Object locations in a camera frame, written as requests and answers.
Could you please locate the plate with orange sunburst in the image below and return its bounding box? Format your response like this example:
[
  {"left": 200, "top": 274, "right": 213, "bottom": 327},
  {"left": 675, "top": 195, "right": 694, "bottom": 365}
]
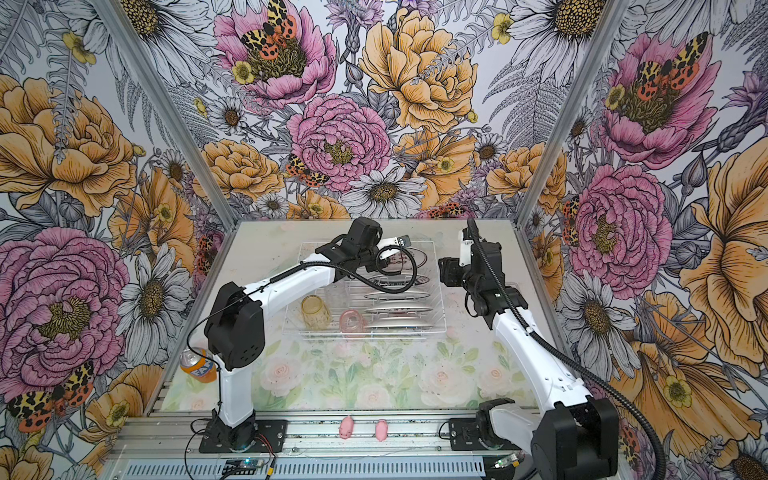
[{"left": 365, "top": 301, "right": 433, "bottom": 315}]

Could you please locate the plate with green lettered rim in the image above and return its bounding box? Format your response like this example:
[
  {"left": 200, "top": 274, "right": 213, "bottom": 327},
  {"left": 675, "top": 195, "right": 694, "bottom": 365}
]
[{"left": 369, "top": 274, "right": 430, "bottom": 289}]

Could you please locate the plate with red characters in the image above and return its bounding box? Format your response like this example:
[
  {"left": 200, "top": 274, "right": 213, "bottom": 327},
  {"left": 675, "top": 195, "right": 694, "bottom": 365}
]
[{"left": 383, "top": 247, "right": 428, "bottom": 273}]

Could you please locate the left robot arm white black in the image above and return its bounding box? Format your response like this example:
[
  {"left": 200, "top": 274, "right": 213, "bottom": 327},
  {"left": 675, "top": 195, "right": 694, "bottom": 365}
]
[{"left": 204, "top": 218, "right": 418, "bottom": 452}]

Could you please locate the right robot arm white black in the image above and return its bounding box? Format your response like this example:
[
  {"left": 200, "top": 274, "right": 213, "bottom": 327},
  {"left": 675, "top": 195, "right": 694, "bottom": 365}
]
[{"left": 438, "top": 221, "right": 619, "bottom": 479}]

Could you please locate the pink glass cup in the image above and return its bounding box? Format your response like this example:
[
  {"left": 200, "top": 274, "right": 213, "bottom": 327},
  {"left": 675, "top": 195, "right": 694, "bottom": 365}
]
[{"left": 339, "top": 309, "right": 367, "bottom": 335}]

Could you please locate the yellow glass cup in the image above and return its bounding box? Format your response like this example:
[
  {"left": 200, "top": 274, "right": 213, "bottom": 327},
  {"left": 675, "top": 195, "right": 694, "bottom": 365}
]
[{"left": 300, "top": 295, "right": 332, "bottom": 331}]

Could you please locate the right circuit board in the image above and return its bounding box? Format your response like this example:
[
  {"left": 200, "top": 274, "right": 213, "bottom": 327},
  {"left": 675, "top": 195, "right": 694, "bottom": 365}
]
[{"left": 493, "top": 453, "right": 520, "bottom": 469}]

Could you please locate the right pink clip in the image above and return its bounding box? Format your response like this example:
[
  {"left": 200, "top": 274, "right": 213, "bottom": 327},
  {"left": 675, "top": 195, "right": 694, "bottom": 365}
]
[{"left": 375, "top": 419, "right": 389, "bottom": 442}]

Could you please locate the pink clip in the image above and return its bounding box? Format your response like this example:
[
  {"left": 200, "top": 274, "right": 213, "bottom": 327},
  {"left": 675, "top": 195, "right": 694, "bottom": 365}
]
[
  {"left": 339, "top": 416, "right": 355, "bottom": 440},
  {"left": 375, "top": 419, "right": 389, "bottom": 442}
]

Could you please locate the left pink clip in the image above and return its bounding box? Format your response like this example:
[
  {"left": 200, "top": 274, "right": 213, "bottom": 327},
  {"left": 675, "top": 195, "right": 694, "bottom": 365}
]
[{"left": 339, "top": 416, "right": 355, "bottom": 440}]

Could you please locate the orange soda bottle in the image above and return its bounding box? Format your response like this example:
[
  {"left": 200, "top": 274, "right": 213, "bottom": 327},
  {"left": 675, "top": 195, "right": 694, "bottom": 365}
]
[{"left": 179, "top": 348, "right": 217, "bottom": 384}]

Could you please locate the green circuit board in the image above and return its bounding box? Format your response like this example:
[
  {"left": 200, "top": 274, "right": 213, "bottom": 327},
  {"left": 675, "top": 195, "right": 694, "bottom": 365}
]
[{"left": 221, "top": 458, "right": 270, "bottom": 479}]

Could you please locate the white wire dish rack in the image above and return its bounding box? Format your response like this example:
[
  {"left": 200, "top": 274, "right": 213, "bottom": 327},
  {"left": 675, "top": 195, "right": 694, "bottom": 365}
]
[{"left": 281, "top": 239, "right": 447, "bottom": 340}]

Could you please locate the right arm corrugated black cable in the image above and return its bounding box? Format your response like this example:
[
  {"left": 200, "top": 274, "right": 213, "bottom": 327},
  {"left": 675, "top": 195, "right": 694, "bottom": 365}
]
[{"left": 466, "top": 218, "right": 668, "bottom": 480}]

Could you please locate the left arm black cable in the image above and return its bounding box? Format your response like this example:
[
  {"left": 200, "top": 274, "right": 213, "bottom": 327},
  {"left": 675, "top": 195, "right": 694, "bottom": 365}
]
[{"left": 185, "top": 244, "right": 419, "bottom": 385}]

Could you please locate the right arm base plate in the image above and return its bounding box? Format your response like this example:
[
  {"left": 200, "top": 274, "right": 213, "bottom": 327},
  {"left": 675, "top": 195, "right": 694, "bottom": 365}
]
[{"left": 446, "top": 418, "right": 517, "bottom": 452}]

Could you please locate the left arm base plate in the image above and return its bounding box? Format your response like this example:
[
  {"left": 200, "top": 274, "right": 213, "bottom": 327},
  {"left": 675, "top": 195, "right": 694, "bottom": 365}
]
[{"left": 199, "top": 418, "right": 288, "bottom": 454}]

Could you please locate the aluminium front rail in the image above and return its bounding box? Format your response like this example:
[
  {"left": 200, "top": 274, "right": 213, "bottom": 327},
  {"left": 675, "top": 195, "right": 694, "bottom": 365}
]
[{"left": 98, "top": 410, "right": 637, "bottom": 480}]

